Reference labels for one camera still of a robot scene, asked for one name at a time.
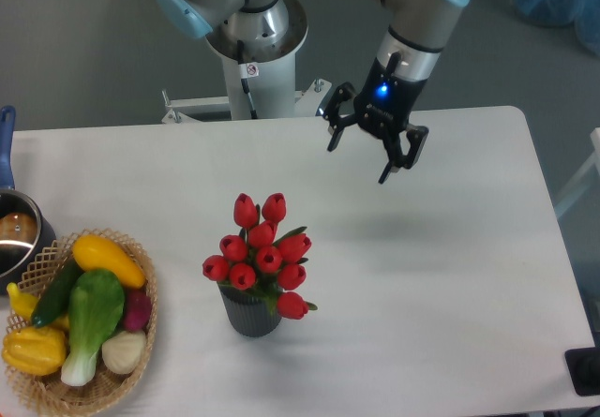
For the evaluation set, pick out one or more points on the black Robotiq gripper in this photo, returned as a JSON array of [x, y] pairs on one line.
[[387, 106]]

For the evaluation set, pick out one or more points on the red tulip bouquet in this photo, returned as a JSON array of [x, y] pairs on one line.
[[259, 264]]

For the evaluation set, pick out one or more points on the blue handled saucepan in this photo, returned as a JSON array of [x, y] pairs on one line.
[[24, 229]]

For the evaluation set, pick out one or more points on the small yellow banana pepper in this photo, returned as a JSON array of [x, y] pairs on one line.
[[24, 304]]

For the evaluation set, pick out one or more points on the yellow squash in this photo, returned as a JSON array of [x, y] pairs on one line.
[[92, 252]]

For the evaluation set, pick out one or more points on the dark grey ribbed vase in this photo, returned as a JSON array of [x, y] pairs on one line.
[[249, 316]]

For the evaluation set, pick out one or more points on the purple red radish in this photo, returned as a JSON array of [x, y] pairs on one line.
[[137, 311]]

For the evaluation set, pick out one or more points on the white garlic bulb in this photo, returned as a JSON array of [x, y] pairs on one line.
[[123, 351]]

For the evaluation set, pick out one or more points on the black device at edge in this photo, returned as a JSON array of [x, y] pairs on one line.
[[583, 367]]

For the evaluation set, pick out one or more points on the green bok choy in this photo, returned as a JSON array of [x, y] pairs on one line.
[[96, 305]]

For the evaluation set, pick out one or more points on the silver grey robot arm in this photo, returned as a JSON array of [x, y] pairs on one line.
[[257, 41]]

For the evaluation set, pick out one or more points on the dark green cucumber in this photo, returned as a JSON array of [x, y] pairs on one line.
[[53, 303]]

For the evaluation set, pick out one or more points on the yellow bell pepper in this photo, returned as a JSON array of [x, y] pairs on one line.
[[33, 351]]

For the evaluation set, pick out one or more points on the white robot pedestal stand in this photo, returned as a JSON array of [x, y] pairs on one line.
[[254, 90]]

